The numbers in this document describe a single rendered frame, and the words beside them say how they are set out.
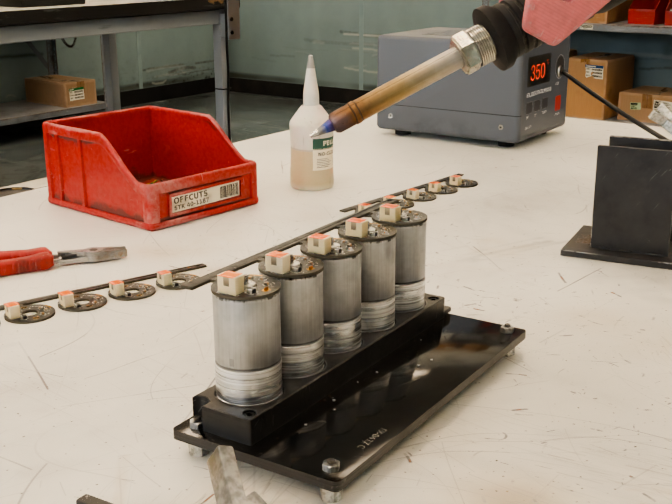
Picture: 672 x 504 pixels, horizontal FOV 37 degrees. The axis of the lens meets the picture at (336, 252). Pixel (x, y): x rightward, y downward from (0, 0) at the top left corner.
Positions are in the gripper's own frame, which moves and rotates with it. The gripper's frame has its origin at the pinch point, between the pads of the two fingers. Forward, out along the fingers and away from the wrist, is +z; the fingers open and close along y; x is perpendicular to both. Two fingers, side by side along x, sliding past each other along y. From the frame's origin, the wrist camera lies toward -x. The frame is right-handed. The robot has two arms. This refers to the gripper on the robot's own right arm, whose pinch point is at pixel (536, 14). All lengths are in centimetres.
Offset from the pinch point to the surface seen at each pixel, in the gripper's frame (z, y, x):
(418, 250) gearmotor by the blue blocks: 10.5, -5.7, 2.6
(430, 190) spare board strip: 10.2, -34.7, 13.5
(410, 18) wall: -34, -524, 151
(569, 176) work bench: 4.6, -37.5, 24.6
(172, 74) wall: 59, -605, 52
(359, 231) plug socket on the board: 10.5, -3.8, -1.0
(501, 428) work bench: 14.3, 2.2, 5.7
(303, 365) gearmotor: 15.4, 0.4, -2.0
